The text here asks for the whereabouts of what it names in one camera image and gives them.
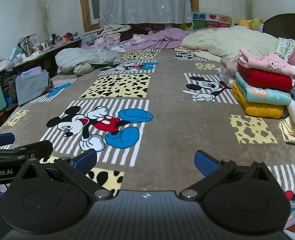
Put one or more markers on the lavender cloth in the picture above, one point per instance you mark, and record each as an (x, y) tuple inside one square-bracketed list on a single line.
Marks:
[(32, 71)]

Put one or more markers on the beige clothes pile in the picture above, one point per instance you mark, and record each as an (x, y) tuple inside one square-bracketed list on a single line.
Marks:
[(112, 30)]

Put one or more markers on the yellow green plush toy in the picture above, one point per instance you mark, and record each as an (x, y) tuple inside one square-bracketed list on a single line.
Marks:
[(253, 23)]

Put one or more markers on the wooden window frame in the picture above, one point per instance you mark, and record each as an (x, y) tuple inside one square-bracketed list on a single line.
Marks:
[(82, 10)]

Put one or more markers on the grey curtain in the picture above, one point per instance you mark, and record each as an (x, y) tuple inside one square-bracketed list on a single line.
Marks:
[(145, 2)]

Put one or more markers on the dark clothes pile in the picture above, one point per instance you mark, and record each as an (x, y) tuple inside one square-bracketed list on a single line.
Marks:
[(10, 85)]

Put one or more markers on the beige folded garments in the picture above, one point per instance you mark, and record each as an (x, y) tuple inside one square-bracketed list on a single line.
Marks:
[(226, 72)]

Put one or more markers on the yellow folded garment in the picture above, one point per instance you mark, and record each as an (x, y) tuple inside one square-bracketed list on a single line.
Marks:
[(257, 110)]

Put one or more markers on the metal thermos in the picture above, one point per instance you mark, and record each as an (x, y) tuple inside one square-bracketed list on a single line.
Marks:
[(27, 48)]

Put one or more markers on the purple quilt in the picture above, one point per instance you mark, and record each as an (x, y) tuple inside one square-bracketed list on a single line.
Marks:
[(160, 40)]

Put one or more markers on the teal folded garment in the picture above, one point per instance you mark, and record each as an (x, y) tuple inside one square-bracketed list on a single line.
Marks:
[(260, 95)]

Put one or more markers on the dark maroon cloth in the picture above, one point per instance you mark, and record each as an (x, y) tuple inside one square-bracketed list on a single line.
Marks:
[(131, 33)]

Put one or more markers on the pale yellow garment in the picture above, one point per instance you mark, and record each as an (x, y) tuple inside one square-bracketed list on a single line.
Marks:
[(292, 133)]

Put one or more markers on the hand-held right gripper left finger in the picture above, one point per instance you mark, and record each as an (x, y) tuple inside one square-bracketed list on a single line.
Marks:
[(83, 160)]

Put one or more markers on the colourful foam play mat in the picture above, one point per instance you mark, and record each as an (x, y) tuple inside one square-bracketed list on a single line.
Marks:
[(212, 20)]

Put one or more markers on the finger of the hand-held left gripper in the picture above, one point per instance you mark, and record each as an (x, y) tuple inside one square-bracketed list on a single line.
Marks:
[(37, 148), (1, 140)]

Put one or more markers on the blue-grey garment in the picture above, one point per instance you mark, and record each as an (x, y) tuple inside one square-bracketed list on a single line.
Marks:
[(30, 90)]

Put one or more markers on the dark wooden desk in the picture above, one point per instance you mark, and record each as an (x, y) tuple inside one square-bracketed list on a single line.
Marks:
[(50, 53)]

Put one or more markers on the pink folded garment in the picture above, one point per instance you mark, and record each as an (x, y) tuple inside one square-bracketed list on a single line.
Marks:
[(262, 61)]

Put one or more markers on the dark wooden headboard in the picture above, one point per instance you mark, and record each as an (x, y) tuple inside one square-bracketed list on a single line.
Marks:
[(287, 27)]

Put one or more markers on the cream quilt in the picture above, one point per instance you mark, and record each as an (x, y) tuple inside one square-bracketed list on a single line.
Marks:
[(227, 40)]

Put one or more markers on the white patterned cloth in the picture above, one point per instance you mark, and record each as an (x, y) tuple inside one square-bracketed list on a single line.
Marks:
[(285, 46)]

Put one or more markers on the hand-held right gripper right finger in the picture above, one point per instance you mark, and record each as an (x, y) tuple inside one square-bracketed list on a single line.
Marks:
[(205, 164)]

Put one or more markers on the grey-green padded jacket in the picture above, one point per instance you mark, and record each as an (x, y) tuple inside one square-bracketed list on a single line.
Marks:
[(87, 58)]

